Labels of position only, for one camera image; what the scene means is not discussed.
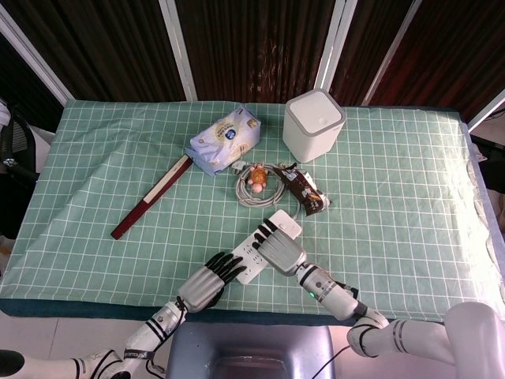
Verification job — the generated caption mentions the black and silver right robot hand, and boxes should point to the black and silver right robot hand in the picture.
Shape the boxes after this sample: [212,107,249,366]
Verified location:
[252,219,308,277]

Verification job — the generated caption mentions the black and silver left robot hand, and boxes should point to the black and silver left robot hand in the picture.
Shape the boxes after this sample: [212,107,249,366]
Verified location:
[176,252,249,313]

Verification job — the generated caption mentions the white power strip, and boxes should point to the white power strip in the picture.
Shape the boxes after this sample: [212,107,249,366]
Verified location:
[230,208,304,285]

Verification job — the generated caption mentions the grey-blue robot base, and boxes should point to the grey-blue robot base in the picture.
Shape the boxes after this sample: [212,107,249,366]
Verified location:
[165,321,337,379]

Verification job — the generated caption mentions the brown snack wrapper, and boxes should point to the brown snack wrapper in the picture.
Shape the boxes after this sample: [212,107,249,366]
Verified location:
[275,163,335,217]

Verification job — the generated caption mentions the orange and pink turtle toy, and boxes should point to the orange and pink turtle toy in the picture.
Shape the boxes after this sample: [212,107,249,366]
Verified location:
[246,165,271,194]

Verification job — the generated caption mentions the green checked tablecloth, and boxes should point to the green checked tablecloth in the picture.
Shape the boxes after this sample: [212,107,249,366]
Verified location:
[0,98,505,328]

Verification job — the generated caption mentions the dark red folded fan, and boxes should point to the dark red folded fan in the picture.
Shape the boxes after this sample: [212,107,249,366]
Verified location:
[110,153,195,241]

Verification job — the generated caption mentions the dark teal table cover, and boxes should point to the dark teal table cover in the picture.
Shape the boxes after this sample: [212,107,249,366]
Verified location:
[0,298,469,329]

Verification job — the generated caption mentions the white square trash bin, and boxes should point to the white square trash bin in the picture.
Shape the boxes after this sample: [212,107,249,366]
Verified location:
[282,89,347,163]

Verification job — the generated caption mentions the blue and white tissue pack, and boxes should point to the blue and white tissue pack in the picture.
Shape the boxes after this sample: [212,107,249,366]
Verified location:
[184,105,264,178]

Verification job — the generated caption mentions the black mesh office chair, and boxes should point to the black mesh office chair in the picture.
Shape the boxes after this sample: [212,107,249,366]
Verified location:
[0,106,40,238]

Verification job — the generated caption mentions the white cable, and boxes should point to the white cable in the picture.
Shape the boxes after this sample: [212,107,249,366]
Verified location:
[232,159,305,218]

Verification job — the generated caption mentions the thin black floor cable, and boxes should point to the thin black floor cable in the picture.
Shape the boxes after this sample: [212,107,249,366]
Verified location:
[146,347,167,375]

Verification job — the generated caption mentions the dark folding screen white frame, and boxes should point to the dark folding screen white frame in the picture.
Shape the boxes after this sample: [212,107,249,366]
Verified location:
[0,0,505,123]

